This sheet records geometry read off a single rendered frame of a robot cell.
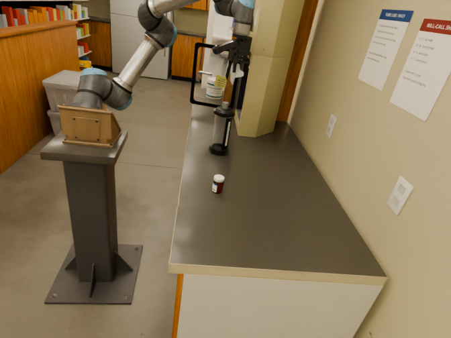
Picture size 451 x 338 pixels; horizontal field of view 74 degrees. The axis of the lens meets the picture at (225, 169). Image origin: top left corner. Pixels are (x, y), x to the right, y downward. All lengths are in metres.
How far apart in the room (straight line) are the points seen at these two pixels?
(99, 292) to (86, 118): 1.07
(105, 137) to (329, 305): 1.18
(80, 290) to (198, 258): 1.26
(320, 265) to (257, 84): 1.06
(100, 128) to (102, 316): 1.07
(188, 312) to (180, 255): 0.23
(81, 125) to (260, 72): 0.96
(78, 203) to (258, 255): 1.05
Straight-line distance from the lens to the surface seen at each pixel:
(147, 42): 1.67
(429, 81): 1.13
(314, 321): 1.22
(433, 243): 1.04
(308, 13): 2.13
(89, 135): 1.55
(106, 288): 2.09
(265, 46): 1.71
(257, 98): 1.76
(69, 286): 2.14
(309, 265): 1.04
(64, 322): 2.02
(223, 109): 1.47
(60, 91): 3.67
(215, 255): 0.97
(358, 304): 1.21
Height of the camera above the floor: 1.63
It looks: 29 degrees down
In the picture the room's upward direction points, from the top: 10 degrees clockwise
